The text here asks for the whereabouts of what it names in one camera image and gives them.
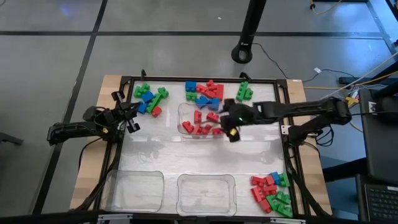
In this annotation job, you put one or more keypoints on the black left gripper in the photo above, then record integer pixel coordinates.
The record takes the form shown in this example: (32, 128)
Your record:
(116, 115)

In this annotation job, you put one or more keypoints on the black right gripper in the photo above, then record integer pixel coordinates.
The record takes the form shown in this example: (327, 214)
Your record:
(237, 115)

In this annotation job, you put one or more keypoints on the red toy block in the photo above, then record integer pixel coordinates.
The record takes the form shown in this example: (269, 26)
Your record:
(270, 180)
(257, 193)
(213, 117)
(211, 84)
(202, 130)
(219, 91)
(270, 189)
(187, 127)
(202, 89)
(258, 180)
(156, 111)
(210, 94)
(266, 205)
(197, 117)
(217, 131)

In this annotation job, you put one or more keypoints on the long green toy block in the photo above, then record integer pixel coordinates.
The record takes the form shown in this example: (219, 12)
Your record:
(242, 91)
(154, 102)

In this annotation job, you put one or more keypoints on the clear plastic bin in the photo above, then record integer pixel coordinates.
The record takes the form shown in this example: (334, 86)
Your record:
(186, 109)
(133, 191)
(206, 194)

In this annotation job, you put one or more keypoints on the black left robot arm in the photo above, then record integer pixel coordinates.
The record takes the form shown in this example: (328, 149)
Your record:
(71, 129)

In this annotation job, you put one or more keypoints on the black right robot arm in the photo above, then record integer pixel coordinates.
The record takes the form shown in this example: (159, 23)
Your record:
(295, 109)

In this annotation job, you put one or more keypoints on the white table mat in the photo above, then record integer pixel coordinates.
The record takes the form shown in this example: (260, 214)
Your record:
(186, 155)

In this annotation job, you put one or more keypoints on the silver mounting plate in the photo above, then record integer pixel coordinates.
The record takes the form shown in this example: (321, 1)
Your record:
(284, 129)

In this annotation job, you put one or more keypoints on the white paper tag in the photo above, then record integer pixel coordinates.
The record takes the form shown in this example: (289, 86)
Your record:
(317, 70)

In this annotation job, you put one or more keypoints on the grey furniture foot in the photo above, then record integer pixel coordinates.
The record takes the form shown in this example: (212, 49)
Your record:
(11, 139)

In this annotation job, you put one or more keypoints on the yellow power plug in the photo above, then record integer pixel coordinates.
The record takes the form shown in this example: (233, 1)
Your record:
(351, 101)

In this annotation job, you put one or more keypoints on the black metal floor bar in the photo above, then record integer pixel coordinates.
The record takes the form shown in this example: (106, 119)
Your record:
(348, 80)

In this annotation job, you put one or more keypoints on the dark table leg bar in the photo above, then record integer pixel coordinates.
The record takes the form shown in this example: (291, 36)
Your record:
(345, 169)

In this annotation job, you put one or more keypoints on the black monitor panel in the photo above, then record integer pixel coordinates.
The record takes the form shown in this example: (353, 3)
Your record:
(382, 140)

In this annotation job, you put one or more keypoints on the black laptop keyboard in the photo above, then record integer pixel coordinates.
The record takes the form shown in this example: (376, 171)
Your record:
(382, 202)

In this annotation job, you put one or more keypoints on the black frame clamp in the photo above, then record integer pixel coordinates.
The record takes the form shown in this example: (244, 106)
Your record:
(245, 75)
(143, 74)

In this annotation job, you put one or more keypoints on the black aluminium table frame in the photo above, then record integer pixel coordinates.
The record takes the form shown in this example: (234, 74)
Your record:
(202, 79)

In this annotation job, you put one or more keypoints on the black metal frame leg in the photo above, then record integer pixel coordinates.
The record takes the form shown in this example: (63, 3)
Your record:
(382, 28)

